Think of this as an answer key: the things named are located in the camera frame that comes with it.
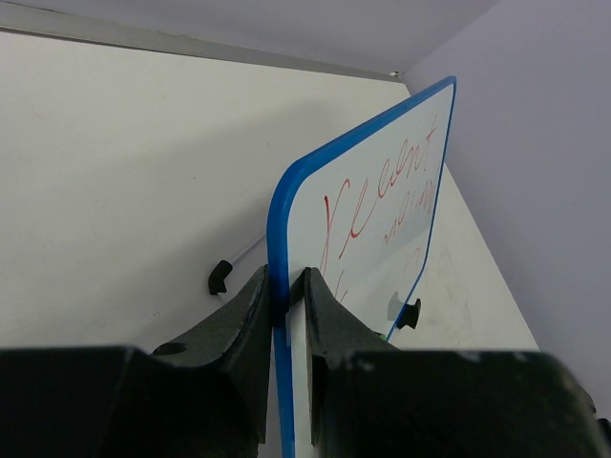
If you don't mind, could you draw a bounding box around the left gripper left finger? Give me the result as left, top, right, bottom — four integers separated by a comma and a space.
153, 266, 270, 444

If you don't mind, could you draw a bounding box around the aluminium table edge frame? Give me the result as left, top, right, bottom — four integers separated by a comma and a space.
1, 1, 401, 83

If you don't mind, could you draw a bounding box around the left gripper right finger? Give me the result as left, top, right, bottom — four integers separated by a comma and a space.
297, 267, 396, 446

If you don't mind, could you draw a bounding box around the blue framed whiteboard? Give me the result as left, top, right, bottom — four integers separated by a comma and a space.
266, 76, 456, 457

